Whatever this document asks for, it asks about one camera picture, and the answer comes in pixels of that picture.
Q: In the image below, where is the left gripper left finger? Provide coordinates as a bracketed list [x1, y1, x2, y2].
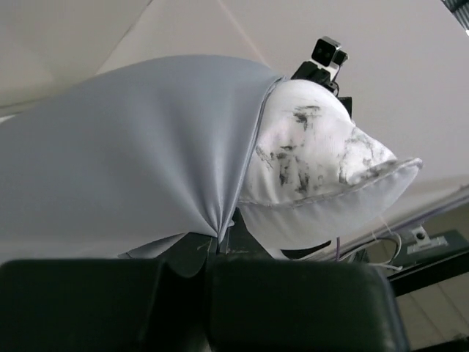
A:
[1, 234, 217, 351]

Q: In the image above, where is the white pillow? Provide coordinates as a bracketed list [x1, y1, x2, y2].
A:
[238, 80, 422, 250]

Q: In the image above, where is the grey pillowcase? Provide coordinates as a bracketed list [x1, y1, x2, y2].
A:
[1, 55, 282, 262]

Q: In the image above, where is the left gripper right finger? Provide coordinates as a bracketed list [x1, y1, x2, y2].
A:
[208, 213, 410, 351]

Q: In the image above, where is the overhead camera on mount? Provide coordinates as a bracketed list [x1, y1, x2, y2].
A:
[291, 36, 352, 117]

